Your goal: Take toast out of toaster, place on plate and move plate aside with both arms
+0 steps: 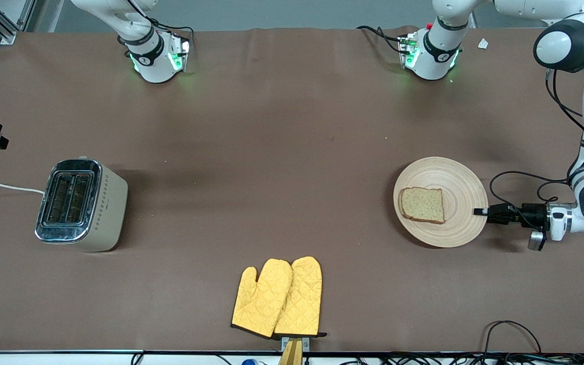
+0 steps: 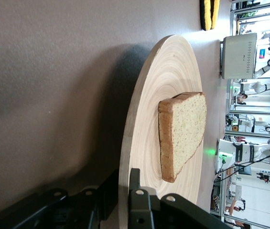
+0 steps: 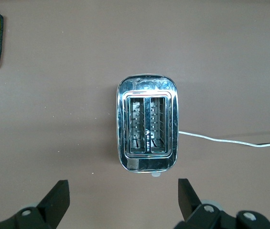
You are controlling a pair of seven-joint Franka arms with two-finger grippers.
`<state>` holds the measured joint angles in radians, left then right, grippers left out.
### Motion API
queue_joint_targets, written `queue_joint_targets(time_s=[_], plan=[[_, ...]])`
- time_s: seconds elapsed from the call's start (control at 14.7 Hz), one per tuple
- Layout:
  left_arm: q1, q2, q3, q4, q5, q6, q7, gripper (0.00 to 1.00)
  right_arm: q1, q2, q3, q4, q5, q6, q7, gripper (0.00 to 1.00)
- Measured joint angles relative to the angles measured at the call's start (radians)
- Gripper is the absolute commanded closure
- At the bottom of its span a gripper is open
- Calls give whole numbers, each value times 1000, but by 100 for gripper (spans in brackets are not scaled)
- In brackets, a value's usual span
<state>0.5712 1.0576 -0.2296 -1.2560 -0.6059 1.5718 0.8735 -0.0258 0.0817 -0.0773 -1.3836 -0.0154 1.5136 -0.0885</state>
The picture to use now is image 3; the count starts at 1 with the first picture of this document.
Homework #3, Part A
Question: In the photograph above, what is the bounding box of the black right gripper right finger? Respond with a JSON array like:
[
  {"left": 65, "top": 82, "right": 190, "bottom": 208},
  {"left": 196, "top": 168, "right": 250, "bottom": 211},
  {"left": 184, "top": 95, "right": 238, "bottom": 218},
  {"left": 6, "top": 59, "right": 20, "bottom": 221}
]
[{"left": 174, "top": 178, "right": 270, "bottom": 229}]

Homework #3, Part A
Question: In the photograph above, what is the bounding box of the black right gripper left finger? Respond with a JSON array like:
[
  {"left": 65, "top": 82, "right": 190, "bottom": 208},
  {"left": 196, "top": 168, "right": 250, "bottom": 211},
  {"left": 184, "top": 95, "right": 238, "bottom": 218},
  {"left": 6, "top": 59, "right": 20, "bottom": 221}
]
[{"left": 0, "top": 180, "right": 70, "bottom": 229}]

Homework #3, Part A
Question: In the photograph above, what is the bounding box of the chrome two-slot toaster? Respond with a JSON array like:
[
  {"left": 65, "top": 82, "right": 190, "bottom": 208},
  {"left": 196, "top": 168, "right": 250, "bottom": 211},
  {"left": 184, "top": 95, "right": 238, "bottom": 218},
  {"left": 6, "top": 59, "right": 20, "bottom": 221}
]
[{"left": 115, "top": 73, "right": 179, "bottom": 178}]

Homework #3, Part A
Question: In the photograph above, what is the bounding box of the white toaster power cord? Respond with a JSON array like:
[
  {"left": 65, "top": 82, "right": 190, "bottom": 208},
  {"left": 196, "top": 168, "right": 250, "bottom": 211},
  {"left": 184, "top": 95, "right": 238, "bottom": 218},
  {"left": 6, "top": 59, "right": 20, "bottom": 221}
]
[{"left": 178, "top": 130, "right": 270, "bottom": 147}]

